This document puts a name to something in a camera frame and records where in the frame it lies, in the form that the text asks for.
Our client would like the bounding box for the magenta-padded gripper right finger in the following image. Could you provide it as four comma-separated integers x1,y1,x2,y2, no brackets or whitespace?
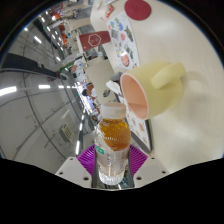
127,143,169,188

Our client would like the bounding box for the group of ceiling lights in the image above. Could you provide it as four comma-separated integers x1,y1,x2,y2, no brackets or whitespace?
0,13,88,158

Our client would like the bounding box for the crumpled white napkin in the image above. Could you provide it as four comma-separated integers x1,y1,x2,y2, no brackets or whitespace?
105,79,123,98

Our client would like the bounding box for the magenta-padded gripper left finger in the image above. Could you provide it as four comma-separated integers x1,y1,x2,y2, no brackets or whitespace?
54,143,98,189

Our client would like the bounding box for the flat round red coaster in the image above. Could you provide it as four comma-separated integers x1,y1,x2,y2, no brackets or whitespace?
124,0,152,22

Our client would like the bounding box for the colourful printed sticker sheet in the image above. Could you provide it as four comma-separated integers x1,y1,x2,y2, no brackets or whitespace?
106,10,140,71

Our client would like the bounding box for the red paper cup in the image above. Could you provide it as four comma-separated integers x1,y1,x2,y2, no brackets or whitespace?
78,30,112,53

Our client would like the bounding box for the clear white-capped drink bottle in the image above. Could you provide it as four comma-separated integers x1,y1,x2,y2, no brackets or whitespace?
94,102,132,186

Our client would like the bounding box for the ceiling air conditioner unit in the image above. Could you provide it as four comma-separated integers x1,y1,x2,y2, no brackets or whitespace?
58,123,75,143

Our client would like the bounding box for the group of beige chairs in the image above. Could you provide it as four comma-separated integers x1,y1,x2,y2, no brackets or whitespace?
82,59,117,95

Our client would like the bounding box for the pale yellow mug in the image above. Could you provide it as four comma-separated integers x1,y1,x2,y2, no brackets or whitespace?
119,60,187,120

